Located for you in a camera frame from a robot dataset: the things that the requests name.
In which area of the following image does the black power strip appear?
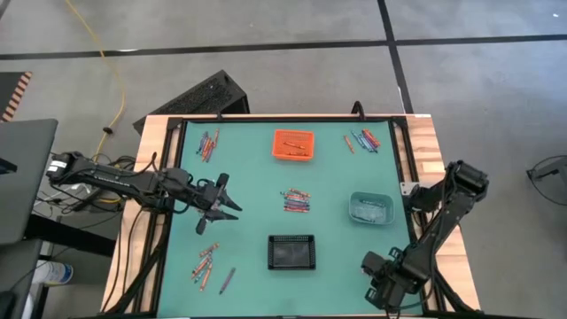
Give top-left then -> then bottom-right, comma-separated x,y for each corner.
66,183 -> 117,213

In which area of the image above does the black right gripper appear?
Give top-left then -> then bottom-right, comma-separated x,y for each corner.
361,250 -> 402,311

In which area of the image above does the black desk support bar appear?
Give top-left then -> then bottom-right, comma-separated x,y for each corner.
24,214 -> 117,258

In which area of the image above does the yellow cable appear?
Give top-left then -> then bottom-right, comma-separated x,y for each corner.
65,0 -> 128,163

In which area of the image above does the black plastic basket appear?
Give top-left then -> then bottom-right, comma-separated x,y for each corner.
267,234 -> 317,271

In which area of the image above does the grey chair base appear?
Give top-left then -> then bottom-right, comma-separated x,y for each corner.
524,154 -> 567,214

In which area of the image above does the black mat orange striped edge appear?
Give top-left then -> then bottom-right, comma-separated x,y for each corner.
0,71 -> 34,123

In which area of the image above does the green table mat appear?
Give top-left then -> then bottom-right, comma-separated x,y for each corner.
152,120 -> 425,318

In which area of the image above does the teal plastic bin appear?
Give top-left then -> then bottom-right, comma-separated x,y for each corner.
348,191 -> 395,226

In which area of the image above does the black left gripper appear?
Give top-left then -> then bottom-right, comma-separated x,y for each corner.
190,174 -> 244,236

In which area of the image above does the black aluminium table frame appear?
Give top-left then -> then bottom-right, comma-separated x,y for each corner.
100,113 -> 483,319

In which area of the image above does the orange plastic basket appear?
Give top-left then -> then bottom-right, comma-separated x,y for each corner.
271,128 -> 316,162

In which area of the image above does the grey side desk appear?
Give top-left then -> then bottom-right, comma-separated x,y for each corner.
0,118 -> 59,246

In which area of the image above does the white and blue bottle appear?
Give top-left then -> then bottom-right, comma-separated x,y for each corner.
31,260 -> 74,286

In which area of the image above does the black perforated computer case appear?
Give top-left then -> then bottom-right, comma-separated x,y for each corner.
132,69 -> 251,135

